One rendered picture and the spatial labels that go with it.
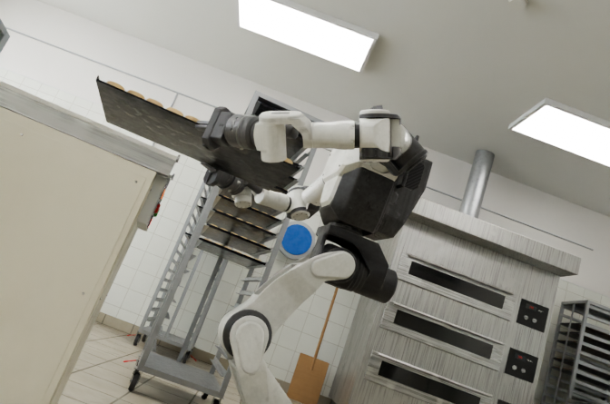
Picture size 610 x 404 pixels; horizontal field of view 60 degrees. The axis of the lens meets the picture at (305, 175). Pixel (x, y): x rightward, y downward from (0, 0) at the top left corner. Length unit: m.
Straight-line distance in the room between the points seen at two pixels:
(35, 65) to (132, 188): 5.25
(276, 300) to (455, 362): 3.43
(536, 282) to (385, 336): 1.48
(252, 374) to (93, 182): 0.68
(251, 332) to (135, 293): 4.21
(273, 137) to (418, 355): 3.70
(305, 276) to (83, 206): 0.65
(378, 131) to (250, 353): 0.72
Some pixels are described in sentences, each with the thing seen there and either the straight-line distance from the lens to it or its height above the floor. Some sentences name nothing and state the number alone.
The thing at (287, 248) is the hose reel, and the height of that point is 1.33.
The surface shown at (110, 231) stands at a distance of 1.46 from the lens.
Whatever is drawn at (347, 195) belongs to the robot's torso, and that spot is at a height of 1.01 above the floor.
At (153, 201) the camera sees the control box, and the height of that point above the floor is 0.77.
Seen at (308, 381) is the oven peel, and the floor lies 0.19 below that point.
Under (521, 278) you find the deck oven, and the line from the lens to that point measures 5.18.
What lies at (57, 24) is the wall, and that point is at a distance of 6.82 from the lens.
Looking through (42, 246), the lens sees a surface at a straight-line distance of 1.47.
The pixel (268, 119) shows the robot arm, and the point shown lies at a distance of 1.29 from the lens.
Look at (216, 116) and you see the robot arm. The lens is 1.43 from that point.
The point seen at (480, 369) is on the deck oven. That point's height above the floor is 0.83.
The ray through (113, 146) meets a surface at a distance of 1.50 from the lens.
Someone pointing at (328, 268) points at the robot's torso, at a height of 0.78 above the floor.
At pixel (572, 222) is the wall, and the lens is 6.74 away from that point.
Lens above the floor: 0.57
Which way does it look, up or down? 16 degrees up
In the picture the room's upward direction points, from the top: 21 degrees clockwise
